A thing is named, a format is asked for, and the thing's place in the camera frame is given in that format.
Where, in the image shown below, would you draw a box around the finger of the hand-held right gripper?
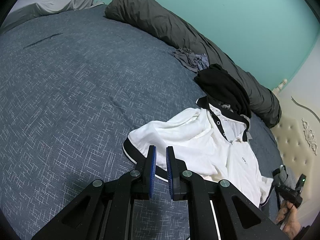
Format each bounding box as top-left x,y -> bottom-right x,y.
276,184 -> 290,196

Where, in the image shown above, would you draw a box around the crumpled purple-grey garment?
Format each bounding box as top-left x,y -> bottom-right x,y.
172,47 -> 210,73

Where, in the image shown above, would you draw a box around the person's right hand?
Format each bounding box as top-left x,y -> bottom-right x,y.
276,201 -> 300,238

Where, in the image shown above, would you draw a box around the folded grey sweater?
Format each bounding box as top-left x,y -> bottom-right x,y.
272,165 -> 299,198

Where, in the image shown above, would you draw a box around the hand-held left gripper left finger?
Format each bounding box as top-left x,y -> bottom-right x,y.
31,145 -> 157,240

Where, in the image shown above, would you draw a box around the light grey quilt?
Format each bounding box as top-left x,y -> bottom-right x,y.
1,0 -> 104,30

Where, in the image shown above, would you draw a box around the black garment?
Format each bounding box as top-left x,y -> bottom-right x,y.
194,64 -> 251,119

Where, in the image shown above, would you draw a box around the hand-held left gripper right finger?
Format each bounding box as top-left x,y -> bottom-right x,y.
166,146 -> 290,240

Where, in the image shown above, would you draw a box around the white polo shirt black trim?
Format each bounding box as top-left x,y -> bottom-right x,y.
122,97 -> 274,240

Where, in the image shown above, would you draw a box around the cream tufted headboard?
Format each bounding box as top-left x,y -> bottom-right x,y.
271,79 -> 320,220

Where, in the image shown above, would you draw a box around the blue patterned bed sheet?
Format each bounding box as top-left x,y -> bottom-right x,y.
0,4 -> 285,240

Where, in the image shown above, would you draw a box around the person's right forearm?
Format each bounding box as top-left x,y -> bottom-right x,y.
295,226 -> 313,240

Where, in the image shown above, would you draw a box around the rolled dark grey duvet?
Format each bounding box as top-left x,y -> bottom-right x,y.
104,0 -> 282,129

